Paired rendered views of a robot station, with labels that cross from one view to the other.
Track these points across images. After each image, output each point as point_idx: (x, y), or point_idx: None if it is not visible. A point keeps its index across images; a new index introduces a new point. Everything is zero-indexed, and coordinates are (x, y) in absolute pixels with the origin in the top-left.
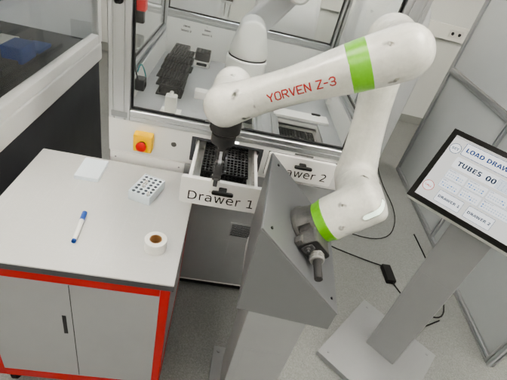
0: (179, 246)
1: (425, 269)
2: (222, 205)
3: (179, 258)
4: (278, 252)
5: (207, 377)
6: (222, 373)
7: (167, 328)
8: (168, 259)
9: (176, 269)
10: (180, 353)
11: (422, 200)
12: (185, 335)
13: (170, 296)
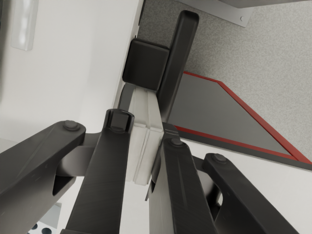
0: (237, 161)
1: None
2: (136, 36)
3: (276, 165)
4: None
5: (205, 13)
6: (229, 0)
7: (201, 88)
8: (273, 186)
9: (306, 174)
10: (169, 43)
11: None
12: (146, 33)
13: (288, 149)
